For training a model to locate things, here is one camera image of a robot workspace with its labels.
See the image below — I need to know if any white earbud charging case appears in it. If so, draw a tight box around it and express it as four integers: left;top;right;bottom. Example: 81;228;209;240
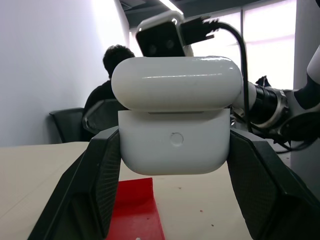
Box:
111;55;244;176

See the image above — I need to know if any person with black hair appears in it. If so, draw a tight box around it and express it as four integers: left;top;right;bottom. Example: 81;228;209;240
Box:
83;44;137;126

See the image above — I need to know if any black office chair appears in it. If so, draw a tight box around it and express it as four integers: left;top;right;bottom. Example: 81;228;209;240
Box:
48;107;87;144

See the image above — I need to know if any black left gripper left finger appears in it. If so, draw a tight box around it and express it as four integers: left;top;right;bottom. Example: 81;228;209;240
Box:
26;128;123;240

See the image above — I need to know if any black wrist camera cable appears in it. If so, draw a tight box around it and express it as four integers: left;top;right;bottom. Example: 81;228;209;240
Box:
180;15;253;135

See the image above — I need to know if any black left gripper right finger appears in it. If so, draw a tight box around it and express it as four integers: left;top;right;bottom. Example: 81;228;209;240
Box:
225;129;320;240

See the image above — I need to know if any red plastic bin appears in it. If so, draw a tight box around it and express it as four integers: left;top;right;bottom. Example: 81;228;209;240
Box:
106;177;166;240

